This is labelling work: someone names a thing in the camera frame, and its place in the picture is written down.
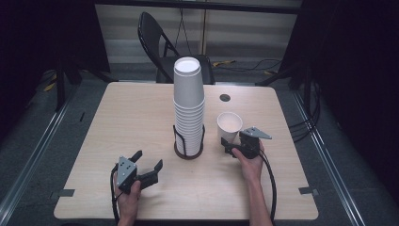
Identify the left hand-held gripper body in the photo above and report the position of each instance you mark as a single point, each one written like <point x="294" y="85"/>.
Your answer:
<point x="127" y="175"/>

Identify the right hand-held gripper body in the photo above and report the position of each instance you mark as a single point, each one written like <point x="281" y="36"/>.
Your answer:
<point x="251" y="142"/>

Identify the single white paper cup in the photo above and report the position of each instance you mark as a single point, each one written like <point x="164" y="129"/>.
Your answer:
<point x="229" y="125"/>

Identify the stack of white paper cups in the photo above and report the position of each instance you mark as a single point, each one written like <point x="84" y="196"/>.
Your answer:
<point x="188" y="105"/>

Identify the person's left hand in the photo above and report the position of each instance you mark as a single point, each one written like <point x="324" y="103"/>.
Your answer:
<point x="128" y="201"/>

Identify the person's right hand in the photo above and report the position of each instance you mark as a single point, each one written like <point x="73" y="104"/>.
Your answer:
<point x="252" y="168"/>

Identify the round dark table grommet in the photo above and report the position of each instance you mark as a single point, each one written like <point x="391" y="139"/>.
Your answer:
<point x="225" y="97"/>

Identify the grey tape strip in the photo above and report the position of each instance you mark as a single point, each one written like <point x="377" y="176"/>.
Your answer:
<point x="308" y="190"/>

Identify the yellow floor tape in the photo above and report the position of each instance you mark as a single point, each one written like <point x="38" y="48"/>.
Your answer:
<point x="223" y="63"/>

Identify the black metal stand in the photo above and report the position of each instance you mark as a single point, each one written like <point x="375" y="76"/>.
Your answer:
<point x="62" y="84"/>

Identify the black folding chair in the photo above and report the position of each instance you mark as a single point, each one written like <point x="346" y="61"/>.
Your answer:
<point x="166" y="47"/>

